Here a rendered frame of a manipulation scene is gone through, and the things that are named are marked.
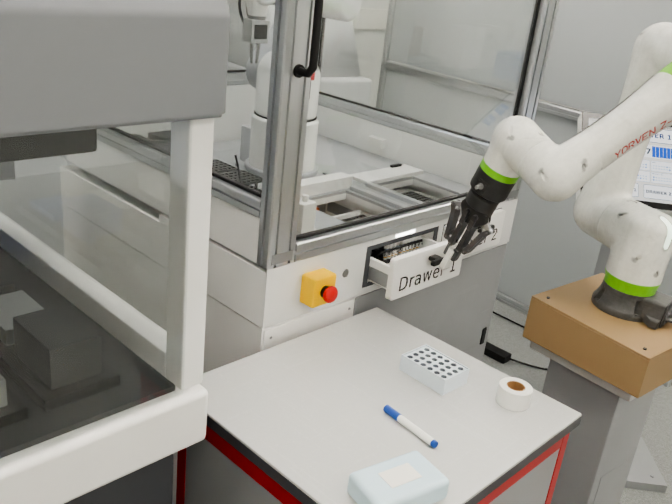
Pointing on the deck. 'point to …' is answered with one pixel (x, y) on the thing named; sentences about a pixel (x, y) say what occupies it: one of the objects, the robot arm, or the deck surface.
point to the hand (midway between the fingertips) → (449, 257)
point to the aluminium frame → (279, 234)
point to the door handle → (312, 44)
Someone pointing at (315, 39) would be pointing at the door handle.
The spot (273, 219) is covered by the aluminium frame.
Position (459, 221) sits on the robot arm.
